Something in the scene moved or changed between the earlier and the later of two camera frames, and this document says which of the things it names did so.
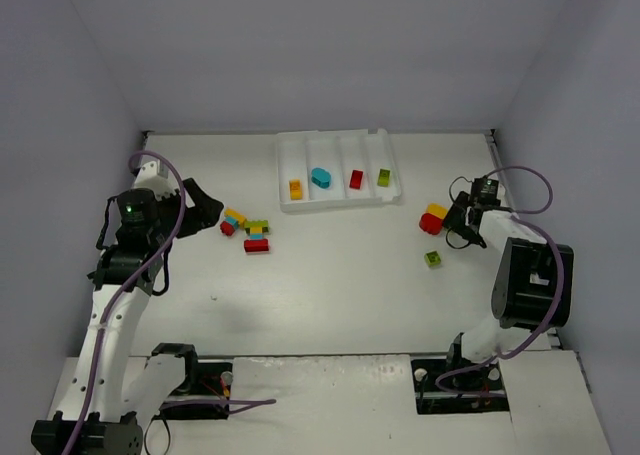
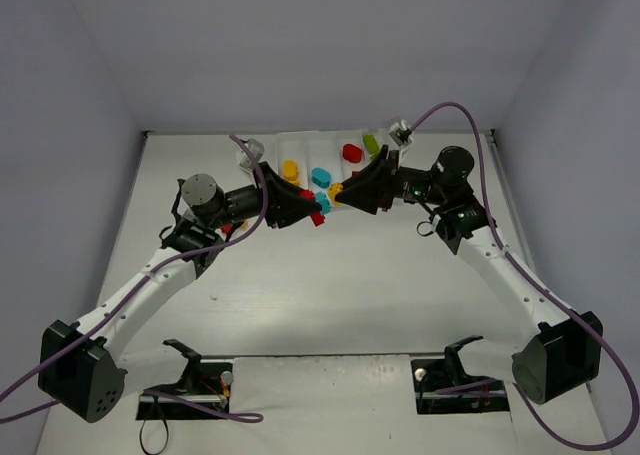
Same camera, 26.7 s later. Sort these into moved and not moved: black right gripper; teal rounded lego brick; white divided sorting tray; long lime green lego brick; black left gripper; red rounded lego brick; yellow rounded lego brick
Moved: black left gripper; red rounded lego brick; long lime green lego brick; black right gripper; yellow rounded lego brick
Not moved: teal rounded lego brick; white divided sorting tray
